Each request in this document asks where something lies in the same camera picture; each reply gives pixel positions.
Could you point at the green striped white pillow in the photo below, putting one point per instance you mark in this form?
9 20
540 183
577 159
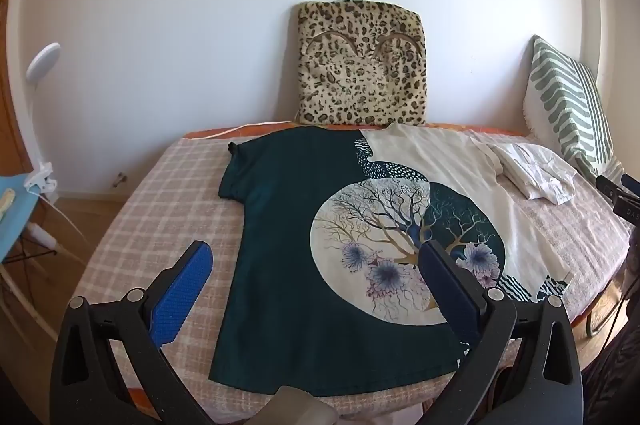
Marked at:
565 105

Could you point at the white clip-on lamp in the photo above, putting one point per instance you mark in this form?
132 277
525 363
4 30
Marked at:
42 60

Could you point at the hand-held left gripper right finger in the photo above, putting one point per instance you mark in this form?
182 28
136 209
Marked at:
450 295

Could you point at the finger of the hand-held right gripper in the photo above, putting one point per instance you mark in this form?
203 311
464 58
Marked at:
611 189
632 185

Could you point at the leopard print cushion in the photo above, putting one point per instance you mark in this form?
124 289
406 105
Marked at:
360 65

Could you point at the folded white garment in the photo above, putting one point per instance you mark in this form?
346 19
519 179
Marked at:
535 170

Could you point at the checked beige blanket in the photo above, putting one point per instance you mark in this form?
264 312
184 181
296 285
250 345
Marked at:
150 205

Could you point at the green and cream printed T-shirt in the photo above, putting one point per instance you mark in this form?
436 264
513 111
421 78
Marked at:
280 215

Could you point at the orange bed sheet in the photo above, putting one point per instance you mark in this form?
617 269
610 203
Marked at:
450 126

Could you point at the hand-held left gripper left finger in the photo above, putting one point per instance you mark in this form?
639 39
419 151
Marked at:
182 285

